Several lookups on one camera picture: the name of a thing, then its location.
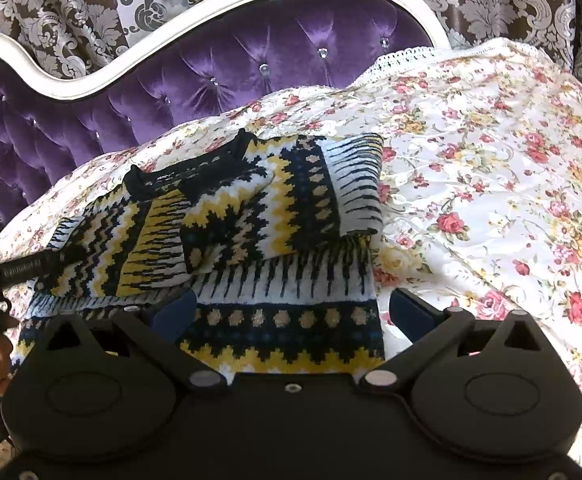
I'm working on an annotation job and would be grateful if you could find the yellow black patterned knit sweater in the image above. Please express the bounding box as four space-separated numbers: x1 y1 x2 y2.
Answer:
14 129 388 377

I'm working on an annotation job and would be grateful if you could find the purple tufted sofa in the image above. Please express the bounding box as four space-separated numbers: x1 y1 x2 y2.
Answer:
0 0 452 273

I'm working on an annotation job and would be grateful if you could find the floral bedspread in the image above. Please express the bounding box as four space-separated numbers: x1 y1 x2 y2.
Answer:
0 39 582 466

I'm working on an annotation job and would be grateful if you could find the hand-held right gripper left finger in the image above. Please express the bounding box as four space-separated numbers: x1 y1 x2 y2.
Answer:
41 290 229 394

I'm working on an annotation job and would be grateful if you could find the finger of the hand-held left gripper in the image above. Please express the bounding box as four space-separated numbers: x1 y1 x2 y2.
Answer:
0 244 80 291

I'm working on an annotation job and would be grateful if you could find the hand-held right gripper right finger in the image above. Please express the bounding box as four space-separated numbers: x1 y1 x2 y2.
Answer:
358 287 544 395

